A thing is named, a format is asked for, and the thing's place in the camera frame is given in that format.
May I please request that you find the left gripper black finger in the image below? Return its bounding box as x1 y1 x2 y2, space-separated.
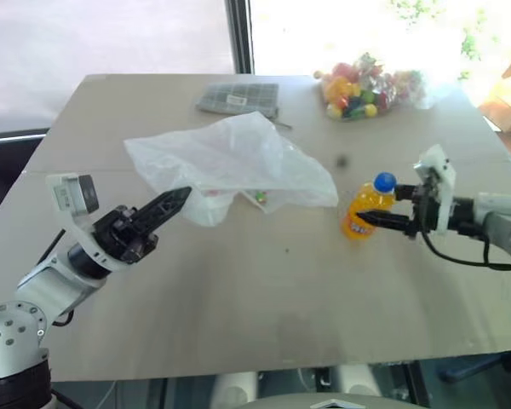
136 186 192 224
146 189 193 235

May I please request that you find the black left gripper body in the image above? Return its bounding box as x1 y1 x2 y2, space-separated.
91 204 160 265

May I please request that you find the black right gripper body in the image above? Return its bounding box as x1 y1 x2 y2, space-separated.
403 180 442 240

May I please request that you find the orange drink bottle blue cap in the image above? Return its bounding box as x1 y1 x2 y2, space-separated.
340 171 398 243

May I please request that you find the white translucent plastic bag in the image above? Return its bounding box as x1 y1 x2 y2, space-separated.
123 111 340 228

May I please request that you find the clear bag of colourful toys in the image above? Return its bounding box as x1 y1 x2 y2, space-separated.
313 52 436 123

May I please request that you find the grey checked fabric pouch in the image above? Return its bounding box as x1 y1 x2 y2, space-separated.
195 82 293 129

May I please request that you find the white rounded robot leg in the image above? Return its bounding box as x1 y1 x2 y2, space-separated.
210 371 259 409
335 363 383 398

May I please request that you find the blue object under table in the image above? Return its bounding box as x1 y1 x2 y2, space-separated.
437 354 502 385

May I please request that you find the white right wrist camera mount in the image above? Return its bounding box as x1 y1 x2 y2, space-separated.
412 143 457 235

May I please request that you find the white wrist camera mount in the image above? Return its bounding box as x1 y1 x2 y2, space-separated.
412 143 457 235
45 171 133 273

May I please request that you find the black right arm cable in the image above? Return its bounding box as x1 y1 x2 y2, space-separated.
420 220 511 272

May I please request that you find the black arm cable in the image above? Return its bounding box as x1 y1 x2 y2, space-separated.
420 220 511 272
37 228 76 328

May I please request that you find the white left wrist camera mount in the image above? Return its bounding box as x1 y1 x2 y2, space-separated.
45 171 133 273

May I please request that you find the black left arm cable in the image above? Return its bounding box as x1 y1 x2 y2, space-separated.
37 228 76 328

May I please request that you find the dark window frame post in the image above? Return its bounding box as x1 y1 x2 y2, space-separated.
225 0 257 76

